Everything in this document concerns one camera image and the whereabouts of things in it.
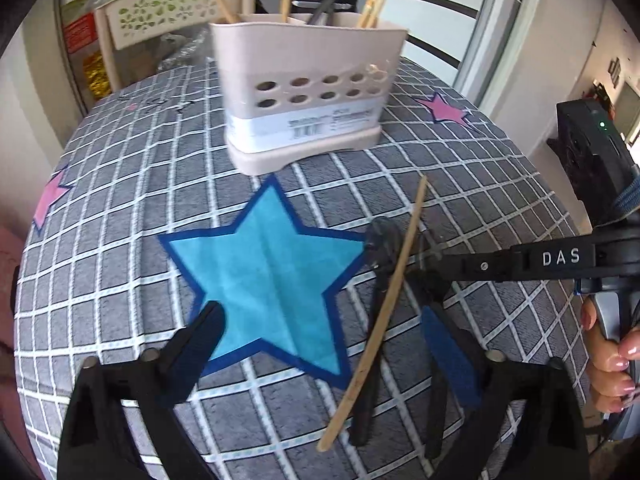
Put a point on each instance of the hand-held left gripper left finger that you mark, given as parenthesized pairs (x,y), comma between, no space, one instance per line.
(200,342)

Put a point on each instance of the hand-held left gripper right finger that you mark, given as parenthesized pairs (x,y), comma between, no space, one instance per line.
(450,355)

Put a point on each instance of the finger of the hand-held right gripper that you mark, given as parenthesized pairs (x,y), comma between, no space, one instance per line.
(480,265)

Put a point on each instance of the beige plastic utensil holder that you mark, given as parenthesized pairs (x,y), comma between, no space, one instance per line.
(300,60)

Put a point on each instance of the person's right hand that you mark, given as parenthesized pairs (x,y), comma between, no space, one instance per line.
(607,360)

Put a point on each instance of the grey checked star tablecloth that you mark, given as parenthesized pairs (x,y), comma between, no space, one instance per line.
(150,185)

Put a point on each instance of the white refrigerator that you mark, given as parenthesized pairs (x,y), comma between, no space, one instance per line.
(450,35)

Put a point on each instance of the yellow packets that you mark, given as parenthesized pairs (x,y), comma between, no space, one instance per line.
(95,75)

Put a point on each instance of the clear plastic bag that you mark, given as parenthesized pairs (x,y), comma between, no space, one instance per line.
(180,50)

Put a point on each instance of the beige perforated storage cart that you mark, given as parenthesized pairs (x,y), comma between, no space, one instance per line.
(107,60)

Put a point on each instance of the red box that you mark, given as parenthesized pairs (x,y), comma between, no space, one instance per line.
(80,32)

